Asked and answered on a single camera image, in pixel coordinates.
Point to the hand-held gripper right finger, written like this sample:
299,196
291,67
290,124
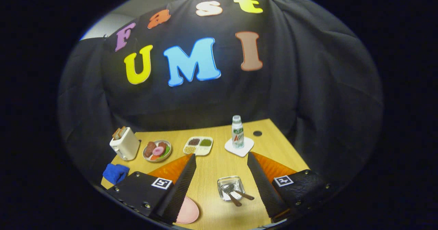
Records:
263,185

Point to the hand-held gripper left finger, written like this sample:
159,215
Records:
178,189

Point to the metal fork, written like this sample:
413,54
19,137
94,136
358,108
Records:
247,196

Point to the metal spoon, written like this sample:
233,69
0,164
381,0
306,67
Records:
228,188

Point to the pink plate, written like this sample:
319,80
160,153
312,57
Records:
188,211

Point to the green lettuce leaf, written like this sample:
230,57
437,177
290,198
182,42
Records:
167,151

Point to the white square coaster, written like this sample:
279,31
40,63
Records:
248,148

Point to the clear cutlery drain basket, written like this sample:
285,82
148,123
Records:
222,180

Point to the pink ham slice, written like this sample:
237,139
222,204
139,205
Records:
158,151

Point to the grey food plate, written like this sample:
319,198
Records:
147,158

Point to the white divided grain tray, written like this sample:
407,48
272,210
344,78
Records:
203,150

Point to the brown meat piece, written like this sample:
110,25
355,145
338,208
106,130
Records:
162,144
150,149

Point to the black round table grommet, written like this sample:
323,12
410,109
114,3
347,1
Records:
257,133

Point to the white drink bottle green cap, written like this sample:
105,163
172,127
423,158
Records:
238,136

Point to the blue folded towel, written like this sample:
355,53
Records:
115,173

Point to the white toaster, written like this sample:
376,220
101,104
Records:
126,146

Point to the brown toast slice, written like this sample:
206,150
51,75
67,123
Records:
122,131
116,134

